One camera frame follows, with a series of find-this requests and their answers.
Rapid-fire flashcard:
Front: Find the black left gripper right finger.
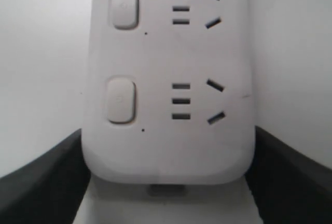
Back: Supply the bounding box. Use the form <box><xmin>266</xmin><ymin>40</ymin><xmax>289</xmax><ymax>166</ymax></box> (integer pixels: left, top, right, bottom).
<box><xmin>245</xmin><ymin>127</ymin><xmax>331</xmax><ymax>223</ymax></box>

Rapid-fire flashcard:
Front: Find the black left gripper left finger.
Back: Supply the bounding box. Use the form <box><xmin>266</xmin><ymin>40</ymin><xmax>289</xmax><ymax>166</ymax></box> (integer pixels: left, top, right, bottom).
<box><xmin>1</xmin><ymin>130</ymin><xmax>91</xmax><ymax>223</ymax></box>

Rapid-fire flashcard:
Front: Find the white five-outlet power strip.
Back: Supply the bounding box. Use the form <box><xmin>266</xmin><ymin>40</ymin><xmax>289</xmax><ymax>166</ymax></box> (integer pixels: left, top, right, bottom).
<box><xmin>82</xmin><ymin>0</ymin><xmax>255</xmax><ymax>185</ymax></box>

